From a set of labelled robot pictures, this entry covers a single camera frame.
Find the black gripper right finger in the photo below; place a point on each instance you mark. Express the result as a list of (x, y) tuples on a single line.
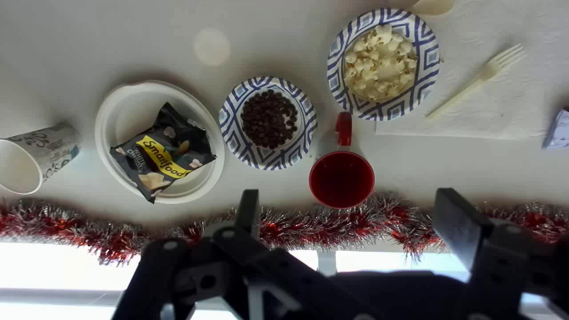
[(463, 228)]

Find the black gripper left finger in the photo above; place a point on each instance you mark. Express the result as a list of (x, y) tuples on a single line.
[(250, 210)]

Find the white plastic fork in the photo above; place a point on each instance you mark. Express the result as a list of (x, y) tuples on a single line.
[(469, 89)]

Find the blue patterned bowl with chocolate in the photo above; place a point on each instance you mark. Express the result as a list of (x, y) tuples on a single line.
[(234, 127)]

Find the white mug with red interior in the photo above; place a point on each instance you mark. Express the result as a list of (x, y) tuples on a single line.
[(343, 178)]

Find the blue patterned bowl with popcorn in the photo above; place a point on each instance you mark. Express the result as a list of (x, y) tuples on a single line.
[(430, 56)]

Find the dark chocolate pieces pile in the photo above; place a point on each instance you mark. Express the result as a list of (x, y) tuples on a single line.
[(270, 118)]

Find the black yellow snack bag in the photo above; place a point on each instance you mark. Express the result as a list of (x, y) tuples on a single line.
[(161, 153)]

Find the red silver tinsel garland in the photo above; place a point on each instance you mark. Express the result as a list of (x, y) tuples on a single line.
[(118, 233)]

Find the white paper napkin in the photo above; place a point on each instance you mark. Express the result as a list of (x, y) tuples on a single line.
[(510, 100)]

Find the white paper plate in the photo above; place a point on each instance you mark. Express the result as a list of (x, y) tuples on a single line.
[(127, 113)]

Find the pale popcorn pile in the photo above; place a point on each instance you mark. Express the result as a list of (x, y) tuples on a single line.
[(382, 65)]

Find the patterned paper cup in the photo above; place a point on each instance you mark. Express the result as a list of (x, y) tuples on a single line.
[(42, 153)]

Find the grey window post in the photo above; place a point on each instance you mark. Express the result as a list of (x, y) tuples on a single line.
[(328, 260)]

